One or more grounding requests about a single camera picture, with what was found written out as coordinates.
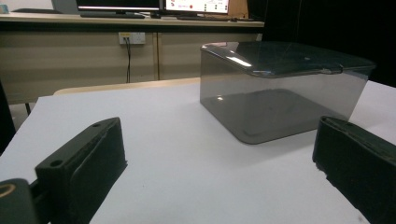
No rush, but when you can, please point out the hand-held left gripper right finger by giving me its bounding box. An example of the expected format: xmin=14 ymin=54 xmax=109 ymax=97
xmin=312 ymin=116 xmax=396 ymax=224

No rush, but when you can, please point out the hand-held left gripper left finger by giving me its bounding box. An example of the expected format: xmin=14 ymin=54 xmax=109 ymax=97
xmin=35 ymin=117 xmax=129 ymax=224

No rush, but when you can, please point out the clear grey lidded storage box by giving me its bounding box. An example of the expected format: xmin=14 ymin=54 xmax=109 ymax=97
xmin=199 ymin=41 xmax=377 ymax=145

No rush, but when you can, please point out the black curtain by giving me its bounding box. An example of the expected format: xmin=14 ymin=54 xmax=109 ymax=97
xmin=0 ymin=79 xmax=17 ymax=156
xmin=247 ymin=0 xmax=396 ymax=88

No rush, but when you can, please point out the light wooden table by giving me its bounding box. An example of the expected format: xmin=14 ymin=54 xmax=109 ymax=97
xmin=53 ymin=77 xmax=202 ymax=96

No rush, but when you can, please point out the white board sheet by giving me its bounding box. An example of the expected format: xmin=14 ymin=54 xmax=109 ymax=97
xmin=0 ymin=79 xmax=396 ymax=224

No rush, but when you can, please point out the beige office desk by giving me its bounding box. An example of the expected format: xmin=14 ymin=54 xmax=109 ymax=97
xmin=0 ymin=12 xmax=265 ymax=105

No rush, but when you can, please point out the black keyboard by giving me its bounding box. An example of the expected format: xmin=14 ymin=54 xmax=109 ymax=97
xmin=177 ymin=15 xmax=238 ymax=22
xmin=79 ymin=11 xmax=146 ymax=20

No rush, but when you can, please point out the dark computer monitor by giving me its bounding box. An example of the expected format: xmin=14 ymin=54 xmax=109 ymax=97
xmin=76 ymin=0 xmax=163 ymax=12

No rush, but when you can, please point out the brown cardboard box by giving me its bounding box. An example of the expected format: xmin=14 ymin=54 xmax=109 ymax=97
xmin=228 ymin=0 xmax=249 ymax=19

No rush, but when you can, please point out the bright computer monitor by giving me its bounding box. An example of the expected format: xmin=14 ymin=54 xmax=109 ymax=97
xmin=163 ymin=0 xmax=232 ymax=15

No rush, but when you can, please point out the black power cable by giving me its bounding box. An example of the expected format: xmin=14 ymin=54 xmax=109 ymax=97
xmin=124 ymin=36 xmax=132 ymax=84

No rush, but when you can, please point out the white wall power outlet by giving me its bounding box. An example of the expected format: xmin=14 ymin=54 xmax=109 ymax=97
xmin=118 ymin=32 xmax=147 ymax=45

